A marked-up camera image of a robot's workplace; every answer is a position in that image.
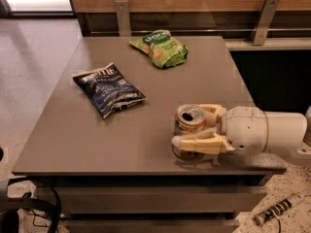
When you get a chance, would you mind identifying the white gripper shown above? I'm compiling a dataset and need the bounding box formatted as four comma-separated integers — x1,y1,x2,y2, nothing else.
171,104,267,154

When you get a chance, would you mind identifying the orange soda can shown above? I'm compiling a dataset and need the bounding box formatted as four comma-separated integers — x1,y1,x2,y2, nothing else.
172,103,208,160

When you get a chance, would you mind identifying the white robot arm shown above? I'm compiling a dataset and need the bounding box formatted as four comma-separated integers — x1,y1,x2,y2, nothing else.
172,104,311,167

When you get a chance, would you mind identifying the green rice chip bag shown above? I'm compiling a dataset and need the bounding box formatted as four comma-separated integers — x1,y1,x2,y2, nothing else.
129,29,189,69

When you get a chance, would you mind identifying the blue kettle chip bag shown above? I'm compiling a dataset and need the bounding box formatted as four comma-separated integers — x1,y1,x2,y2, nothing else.
72,63,147,119

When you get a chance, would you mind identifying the white power strip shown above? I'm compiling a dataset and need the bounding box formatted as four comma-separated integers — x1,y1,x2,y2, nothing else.
254,193,305,226

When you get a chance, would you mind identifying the grey drawer cabinet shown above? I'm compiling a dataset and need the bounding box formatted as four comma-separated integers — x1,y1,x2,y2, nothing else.
13,37,285,233

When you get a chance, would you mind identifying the right metal bracket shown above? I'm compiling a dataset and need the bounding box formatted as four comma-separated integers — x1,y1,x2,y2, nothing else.
251,0,280,46

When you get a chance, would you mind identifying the metal bracket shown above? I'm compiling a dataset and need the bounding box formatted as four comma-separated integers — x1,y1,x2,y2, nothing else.
251,0,280,46
115,0,132,37

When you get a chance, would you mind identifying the left metal bracket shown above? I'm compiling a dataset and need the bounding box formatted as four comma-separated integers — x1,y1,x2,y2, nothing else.
115,0,132,37

